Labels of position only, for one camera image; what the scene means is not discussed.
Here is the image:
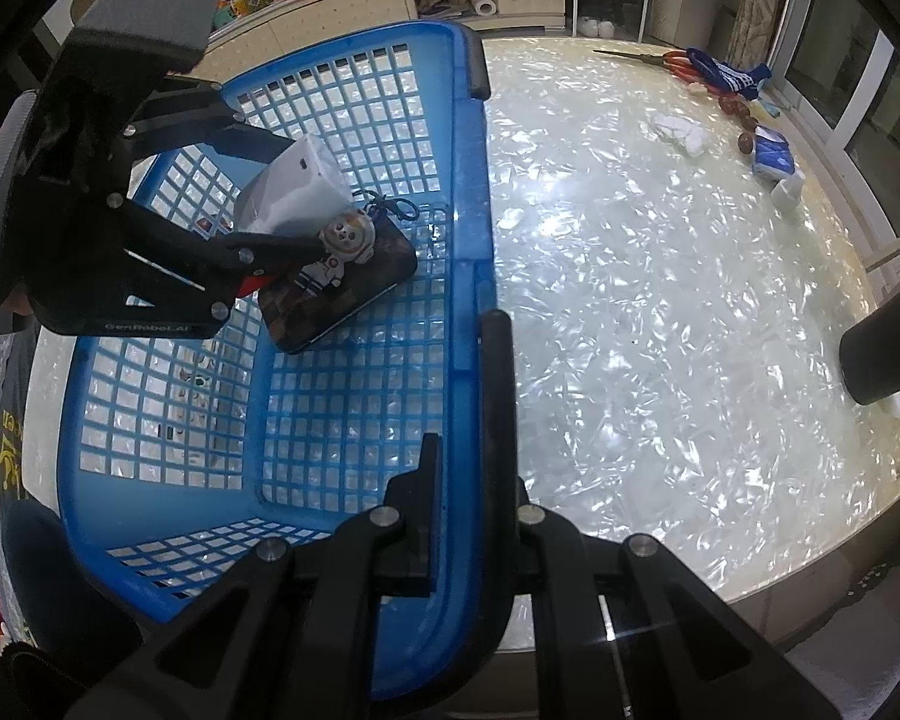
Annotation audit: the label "black cylinder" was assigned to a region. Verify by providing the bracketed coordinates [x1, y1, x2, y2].
[840, 281, 900, 406]

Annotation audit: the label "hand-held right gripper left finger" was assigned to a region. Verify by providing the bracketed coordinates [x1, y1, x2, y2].
[64, 433, 443, 720]

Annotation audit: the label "blue sock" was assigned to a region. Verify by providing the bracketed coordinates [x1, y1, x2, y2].
[686, 47, 773, 100]

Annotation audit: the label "brown wooden beads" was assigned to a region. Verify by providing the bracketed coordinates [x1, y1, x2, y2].
[720, 94, 760, 156]

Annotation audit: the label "red handled scissors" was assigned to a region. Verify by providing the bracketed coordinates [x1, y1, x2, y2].
[592, 47, 702, 83]

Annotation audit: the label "patterned curtain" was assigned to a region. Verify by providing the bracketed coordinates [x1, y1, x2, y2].
[735, 0, 803, 61]

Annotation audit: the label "brown checkered wallet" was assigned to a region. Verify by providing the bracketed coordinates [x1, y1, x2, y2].
[259, 229, 419, 355]

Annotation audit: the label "small white cup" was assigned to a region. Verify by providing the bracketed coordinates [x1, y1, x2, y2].
[771, 176, 806, 218]

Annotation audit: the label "blue plastic basket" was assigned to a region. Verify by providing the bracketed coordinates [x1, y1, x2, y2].
[56, 21, 515, 702]

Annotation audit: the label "person's left hand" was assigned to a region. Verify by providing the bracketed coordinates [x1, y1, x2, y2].
[0, 289, 38, 335]

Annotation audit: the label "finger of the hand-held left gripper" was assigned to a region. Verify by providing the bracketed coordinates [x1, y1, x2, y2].
[120, 199, 325, 312]
[124, 79, 301, 170]

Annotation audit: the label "blue tissue packet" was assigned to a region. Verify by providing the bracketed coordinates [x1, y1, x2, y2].
[752, 127, 796, 181]

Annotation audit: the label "white power bank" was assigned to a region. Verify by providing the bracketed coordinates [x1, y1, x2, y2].
[236, 133, 353, 235]

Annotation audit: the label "sliding glass door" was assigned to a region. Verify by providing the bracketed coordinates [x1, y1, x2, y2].
[784, 0, 900, 241]

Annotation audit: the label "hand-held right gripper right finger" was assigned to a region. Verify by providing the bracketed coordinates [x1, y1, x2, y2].
[480, 310, 841, 720]

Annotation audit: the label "astronaut doll keychain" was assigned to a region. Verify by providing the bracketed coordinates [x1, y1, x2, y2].
[294, 211, 377, 297]

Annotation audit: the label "grey shirt yellow print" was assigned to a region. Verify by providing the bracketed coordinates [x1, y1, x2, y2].
[0, 330, 40, 541]

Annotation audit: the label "crumpled white tissue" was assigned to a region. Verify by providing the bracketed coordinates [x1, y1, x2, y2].
[651, 114, 710, 158]

